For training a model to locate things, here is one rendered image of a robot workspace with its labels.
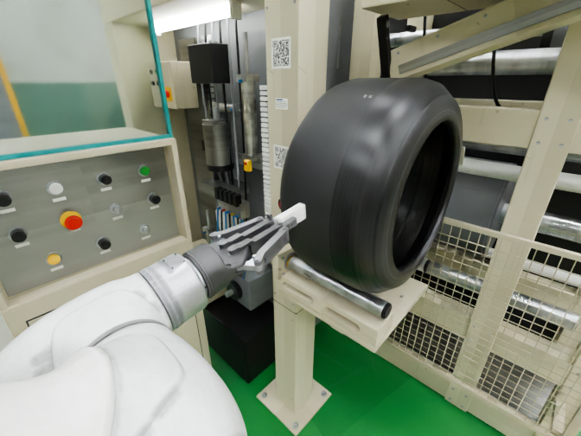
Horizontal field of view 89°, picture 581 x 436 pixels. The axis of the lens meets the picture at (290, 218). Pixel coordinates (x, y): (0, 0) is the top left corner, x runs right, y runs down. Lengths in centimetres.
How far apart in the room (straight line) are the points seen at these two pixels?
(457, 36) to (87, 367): 110
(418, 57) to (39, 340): 111
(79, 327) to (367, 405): 153
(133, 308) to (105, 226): 75
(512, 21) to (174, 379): 106
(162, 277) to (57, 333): 11
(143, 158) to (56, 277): 43
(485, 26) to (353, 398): 159
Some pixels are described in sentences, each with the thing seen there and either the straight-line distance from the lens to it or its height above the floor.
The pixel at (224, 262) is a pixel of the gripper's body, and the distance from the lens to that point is 45.
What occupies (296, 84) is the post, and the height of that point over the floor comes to 143.
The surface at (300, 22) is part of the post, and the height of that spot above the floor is 158.
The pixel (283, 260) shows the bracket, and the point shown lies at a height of 92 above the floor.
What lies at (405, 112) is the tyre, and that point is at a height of 139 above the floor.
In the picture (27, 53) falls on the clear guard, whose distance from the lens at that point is 99.
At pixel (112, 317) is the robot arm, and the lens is 36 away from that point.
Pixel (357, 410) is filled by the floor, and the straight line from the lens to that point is 173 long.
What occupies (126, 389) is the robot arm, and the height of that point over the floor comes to 125.
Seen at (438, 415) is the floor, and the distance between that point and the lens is 183.
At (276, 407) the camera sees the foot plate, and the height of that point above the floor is 1.
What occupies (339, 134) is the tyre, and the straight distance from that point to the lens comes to 64.
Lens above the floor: 144
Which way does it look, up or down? 25 degrees down
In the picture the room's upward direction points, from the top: straight up
